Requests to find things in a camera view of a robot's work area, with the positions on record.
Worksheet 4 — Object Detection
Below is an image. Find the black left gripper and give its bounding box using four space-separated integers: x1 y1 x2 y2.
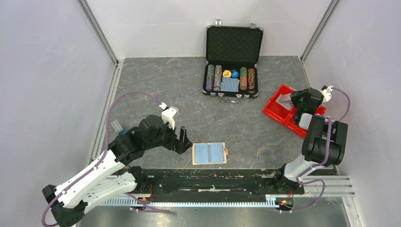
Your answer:
145 119 192 154

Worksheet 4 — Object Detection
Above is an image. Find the beige leather card holder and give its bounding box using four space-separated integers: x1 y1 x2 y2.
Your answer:
192 142 228 166

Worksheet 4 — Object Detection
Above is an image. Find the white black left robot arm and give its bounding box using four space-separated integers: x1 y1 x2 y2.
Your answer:
42 115 192 227

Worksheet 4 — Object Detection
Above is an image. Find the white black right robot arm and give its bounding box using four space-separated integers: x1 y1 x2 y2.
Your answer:
272 86 348 193

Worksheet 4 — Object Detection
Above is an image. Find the blue playing card deck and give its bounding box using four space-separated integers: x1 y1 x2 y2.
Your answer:
220 77 240 92

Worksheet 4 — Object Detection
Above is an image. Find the white card in bin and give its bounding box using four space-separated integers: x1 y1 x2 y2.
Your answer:
276 93 294 110

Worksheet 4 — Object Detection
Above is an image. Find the green purple chip row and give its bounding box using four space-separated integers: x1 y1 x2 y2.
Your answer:
206 64 215 91

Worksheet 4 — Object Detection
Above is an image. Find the yellow dealer chip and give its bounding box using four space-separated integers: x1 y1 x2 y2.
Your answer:
222 70 232 78

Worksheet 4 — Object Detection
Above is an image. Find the pink white chip row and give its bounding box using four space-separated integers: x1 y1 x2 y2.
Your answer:
213 65 222 91

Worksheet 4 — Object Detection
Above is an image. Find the blue dealer chip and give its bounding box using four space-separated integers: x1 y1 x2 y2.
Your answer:
231 70 239 78

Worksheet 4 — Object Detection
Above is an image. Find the green orange chip row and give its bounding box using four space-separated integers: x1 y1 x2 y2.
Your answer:
240 67 248 90

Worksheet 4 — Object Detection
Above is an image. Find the red double plastic bin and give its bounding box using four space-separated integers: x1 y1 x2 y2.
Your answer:
263 84 326 138

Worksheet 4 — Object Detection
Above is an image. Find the orange brown chip row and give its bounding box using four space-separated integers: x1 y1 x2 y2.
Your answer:
247 68 255 94

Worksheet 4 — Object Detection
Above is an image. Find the black poker chip case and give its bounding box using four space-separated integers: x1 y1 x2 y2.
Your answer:
201 19 264 103

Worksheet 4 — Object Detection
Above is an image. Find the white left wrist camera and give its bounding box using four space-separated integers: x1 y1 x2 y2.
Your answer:
159 102 179 130

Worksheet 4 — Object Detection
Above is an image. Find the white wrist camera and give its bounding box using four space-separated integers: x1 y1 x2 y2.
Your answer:
321 86 333 103
159 102 179 130

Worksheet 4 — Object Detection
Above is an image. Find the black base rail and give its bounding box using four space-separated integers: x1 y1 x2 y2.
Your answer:
132 168 305 203

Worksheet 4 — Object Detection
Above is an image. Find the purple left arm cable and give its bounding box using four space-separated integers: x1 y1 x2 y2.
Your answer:
41 91 168 227

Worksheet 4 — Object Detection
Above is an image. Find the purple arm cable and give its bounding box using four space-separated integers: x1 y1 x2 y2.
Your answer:
279 87 351 214
41 91 168 227

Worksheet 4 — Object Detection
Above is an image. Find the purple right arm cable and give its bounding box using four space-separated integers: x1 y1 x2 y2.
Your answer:
279 87 351 214

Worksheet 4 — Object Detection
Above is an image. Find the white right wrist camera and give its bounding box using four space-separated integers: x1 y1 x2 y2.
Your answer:
321 86 333 103

